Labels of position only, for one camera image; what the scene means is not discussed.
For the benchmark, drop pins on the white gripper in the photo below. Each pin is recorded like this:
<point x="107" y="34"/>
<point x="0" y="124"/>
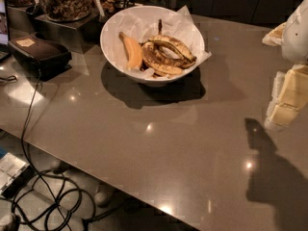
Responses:
<point x="296" y="36"/>

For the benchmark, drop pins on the spotted brown top banana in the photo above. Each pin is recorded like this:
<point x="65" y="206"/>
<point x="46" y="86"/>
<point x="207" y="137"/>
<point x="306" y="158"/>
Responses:
<point x="175" y="45"/>

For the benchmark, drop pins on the spotted brown banana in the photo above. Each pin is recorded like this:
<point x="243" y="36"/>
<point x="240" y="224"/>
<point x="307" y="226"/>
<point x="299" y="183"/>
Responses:
<point x="163" y="65"/>
<point x="175" y="45"/>

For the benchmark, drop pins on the white ceramic bowl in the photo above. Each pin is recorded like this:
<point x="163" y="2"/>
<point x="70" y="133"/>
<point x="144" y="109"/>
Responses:
<point x="153" y="45"/>

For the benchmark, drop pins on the spotted brown lower banana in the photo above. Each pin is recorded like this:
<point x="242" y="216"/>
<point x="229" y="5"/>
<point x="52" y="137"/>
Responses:
<point x="163" y="65"/>

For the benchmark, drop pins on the yellow banana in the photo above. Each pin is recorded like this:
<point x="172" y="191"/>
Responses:
<point x="133" y="51"/>

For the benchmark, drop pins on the white paper bowl liner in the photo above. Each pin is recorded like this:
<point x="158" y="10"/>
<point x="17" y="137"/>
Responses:
<point x="140" y="23"/>

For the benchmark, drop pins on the steel stand block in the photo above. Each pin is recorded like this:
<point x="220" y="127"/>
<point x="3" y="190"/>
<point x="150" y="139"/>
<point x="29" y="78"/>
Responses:
<point x="77" y="36"/>

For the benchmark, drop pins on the glass jar of nuts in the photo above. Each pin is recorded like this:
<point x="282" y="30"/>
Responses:
<point x="66" y="10"/>

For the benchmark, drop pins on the black box device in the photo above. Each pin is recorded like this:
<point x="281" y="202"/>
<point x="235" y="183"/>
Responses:
<point x="43" y="58"/>

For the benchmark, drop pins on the white patterned floor box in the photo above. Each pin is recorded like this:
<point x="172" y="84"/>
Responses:
<point x="12" y="171"/>

